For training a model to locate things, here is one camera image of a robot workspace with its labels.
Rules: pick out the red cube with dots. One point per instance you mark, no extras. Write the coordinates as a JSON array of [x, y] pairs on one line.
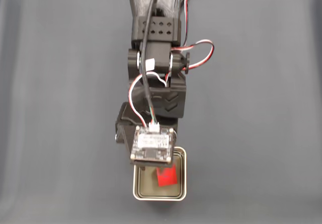
[[167, 177]]

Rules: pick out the bare camera circuit board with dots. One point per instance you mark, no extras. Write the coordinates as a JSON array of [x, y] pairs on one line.
[[153, 144]]

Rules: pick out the beige square container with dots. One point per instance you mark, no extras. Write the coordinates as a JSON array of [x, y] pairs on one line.
[[184, 176]]

